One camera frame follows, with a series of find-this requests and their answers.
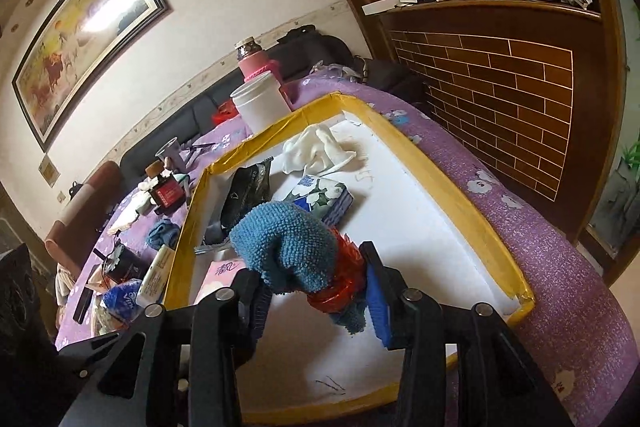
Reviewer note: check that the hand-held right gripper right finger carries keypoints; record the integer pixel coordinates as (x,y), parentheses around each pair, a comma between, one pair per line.
(380,307)

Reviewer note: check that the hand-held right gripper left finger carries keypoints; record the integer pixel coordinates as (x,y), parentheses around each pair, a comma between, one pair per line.
(257,312)

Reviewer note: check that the red plastic bag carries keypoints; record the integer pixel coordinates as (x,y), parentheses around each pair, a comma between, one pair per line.
(345,272)

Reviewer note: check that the yellow-edged tray box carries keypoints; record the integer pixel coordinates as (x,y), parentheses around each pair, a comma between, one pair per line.
(430,252)

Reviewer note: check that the blue terry cloth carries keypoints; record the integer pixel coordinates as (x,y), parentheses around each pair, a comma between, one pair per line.
(290,242)

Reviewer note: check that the blue tissue packet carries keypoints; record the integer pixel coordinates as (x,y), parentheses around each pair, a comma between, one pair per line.
(122,299)

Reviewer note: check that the patterned cloth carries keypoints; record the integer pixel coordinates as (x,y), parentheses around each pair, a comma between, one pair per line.
(62,284)

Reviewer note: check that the pink tissue packet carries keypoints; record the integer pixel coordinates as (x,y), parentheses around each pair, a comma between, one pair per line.
(220,277)

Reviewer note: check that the black smartphone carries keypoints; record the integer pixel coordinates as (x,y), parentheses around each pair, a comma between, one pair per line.
(82,304)

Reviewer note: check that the brown chair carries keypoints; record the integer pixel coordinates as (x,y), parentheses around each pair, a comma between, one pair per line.
(85,212)

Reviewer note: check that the white tube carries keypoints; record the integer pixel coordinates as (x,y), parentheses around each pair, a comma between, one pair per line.
(157,274)

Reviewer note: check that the black cylindrical motor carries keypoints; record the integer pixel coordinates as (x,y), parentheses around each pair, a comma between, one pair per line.
(125,264)

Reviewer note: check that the black pouch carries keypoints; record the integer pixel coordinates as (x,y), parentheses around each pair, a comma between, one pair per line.
(245,197)

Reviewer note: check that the small black bag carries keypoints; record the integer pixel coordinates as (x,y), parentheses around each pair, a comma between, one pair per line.
(75,190)

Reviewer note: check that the small blue cloth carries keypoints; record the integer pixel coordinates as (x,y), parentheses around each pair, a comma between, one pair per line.
(162,232)

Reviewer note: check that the blue floral tissue pack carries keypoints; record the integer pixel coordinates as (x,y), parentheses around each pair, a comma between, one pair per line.
(320,194)

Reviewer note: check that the white rubber glove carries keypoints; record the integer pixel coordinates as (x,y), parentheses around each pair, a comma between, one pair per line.
(132,207)

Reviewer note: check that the brown bottle with red label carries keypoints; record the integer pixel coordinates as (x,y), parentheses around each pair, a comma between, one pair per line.
(167,194)

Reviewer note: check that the purple floral tablecloth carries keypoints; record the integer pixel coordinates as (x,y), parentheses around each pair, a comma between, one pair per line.
(500,217)

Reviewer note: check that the white cloth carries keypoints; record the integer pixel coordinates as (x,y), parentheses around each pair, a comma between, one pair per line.
(310,149)

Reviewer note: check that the black leather sofa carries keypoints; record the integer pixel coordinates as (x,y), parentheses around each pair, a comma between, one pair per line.
(150,147)

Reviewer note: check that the shiny red bag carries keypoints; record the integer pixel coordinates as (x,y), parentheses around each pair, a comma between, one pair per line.
(225,111)

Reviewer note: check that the white plastic jar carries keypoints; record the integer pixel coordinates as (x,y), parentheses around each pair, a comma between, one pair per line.
(260,102)

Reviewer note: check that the pink knitted bottle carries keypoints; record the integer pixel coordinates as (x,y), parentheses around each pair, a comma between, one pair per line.
(255,64)

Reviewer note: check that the framed horse painting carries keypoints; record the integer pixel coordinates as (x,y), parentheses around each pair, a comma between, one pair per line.
(85,42)

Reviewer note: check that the wooden partition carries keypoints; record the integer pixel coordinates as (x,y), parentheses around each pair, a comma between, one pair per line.
(500,72)

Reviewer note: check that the green plant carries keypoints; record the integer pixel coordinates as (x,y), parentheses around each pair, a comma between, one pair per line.
(620,177)

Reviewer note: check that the small wall plaque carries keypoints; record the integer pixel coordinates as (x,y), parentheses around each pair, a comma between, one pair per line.
(49,171)

